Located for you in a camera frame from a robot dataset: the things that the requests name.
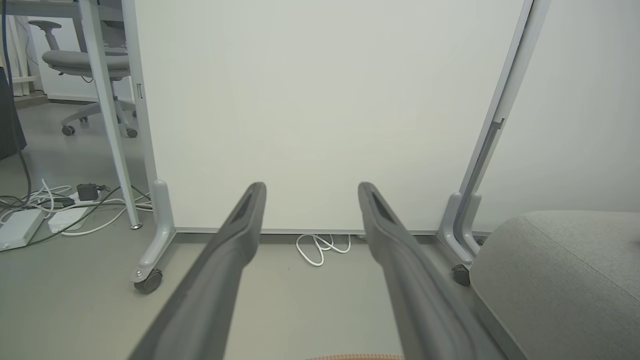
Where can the grey fabric sofa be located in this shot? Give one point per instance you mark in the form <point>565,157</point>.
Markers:
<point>560,285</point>

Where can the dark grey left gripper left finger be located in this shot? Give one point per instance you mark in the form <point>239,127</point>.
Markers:
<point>210,300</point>

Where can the grey partition foot with caster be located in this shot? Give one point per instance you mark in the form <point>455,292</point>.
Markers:
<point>450,230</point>
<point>160,220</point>

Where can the white power strip with plugs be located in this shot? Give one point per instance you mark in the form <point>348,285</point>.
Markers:
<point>67,218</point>

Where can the narrow white partition panel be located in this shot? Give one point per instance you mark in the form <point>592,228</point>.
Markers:
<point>585,100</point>

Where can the grey office swivel chair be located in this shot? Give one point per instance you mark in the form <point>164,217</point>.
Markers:
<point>80,61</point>

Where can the black power adapter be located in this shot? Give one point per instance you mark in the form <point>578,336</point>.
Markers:
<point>88,191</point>

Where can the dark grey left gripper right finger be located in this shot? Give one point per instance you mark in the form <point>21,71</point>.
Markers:
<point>425,310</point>

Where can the wide white partition panel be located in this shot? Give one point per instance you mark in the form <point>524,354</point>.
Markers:
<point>310,100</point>

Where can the dark hanging cloth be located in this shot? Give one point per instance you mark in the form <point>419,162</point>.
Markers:
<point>9,120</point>

